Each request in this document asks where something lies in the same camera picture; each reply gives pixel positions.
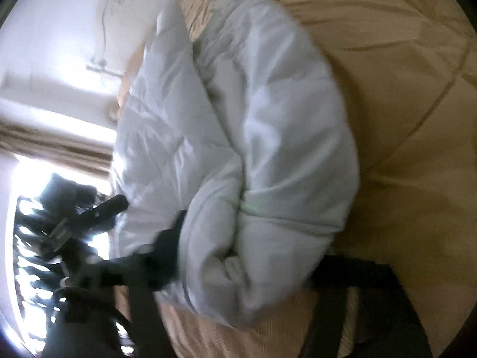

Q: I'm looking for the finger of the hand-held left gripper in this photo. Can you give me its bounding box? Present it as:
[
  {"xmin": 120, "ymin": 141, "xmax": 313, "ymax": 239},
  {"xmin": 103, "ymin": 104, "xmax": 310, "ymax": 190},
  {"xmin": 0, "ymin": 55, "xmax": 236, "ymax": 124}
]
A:
[{"xmin": 79, "ymin": 193, "xmax": 130, "ymax": 226}]

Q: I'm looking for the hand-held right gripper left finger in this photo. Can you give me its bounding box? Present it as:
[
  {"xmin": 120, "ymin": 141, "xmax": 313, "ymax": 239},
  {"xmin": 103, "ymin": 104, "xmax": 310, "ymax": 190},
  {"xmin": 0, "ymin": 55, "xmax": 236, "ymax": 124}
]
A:
[{"xmin": 74, "ymin": 210, "xmax": 188, "ymax": 358}]

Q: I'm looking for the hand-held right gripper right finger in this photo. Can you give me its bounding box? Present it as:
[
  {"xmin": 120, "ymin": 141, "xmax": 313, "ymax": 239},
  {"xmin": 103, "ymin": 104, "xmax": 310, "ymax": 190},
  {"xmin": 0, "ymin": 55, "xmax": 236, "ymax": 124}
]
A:
[{"xmin": 297, "ymin": 254, "xmax": 433, "ymax": 358}]

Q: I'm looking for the white quilted duvet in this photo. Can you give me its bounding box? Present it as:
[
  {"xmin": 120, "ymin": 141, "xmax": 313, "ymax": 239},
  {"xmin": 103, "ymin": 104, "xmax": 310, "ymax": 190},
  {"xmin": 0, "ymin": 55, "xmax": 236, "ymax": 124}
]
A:
[{"xmin": 109, "ymin": 0, "xmax": 361, "ymax": 324}]

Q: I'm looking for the beige curtain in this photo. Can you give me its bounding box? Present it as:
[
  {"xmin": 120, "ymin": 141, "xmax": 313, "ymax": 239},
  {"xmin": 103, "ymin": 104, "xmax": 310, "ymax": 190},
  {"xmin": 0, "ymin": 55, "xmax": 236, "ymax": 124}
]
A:
[{"xmin": 0, "ymin": 118, "xmax": 117, "ymax": 165}]

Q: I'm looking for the tan quilted bedspread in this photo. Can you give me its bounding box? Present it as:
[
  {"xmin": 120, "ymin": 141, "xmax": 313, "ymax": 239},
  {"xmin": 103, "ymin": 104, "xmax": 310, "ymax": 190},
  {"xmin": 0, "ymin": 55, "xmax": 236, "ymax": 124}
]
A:
[{"xmin": 112, "ymin": 0, "xmax": 477, "ymax": 358}]

